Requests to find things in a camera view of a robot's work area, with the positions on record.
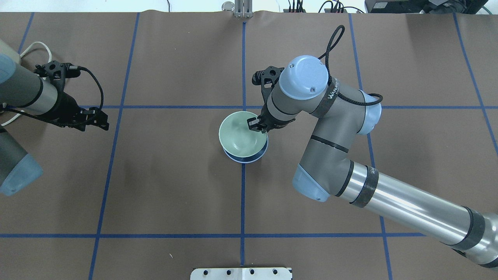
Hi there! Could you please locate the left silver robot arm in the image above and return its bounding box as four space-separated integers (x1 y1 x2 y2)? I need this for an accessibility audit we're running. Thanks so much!
0 41 110 196

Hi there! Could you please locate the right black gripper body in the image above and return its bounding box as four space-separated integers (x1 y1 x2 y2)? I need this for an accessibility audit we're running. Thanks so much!
259 110 296 133

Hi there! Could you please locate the aluminium frame post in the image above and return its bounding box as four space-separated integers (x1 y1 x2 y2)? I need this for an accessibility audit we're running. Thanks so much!
233 0 254 18

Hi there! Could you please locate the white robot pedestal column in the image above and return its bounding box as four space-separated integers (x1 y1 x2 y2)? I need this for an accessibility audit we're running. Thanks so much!
190 267 293 280

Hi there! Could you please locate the green bowl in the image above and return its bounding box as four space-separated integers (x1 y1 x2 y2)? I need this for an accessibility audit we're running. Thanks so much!
218 110 268 158

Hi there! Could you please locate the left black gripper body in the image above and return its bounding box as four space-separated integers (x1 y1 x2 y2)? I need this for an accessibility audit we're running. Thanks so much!
51 92 90 131

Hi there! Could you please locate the white toaster power cord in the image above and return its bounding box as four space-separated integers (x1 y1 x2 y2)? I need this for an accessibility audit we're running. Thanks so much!
0 42 53 127

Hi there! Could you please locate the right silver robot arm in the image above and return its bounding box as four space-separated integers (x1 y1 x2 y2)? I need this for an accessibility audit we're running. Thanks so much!
247 55 498 270

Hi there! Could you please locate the blue bowl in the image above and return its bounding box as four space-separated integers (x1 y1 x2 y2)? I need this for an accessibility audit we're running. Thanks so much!
223 140 268 164

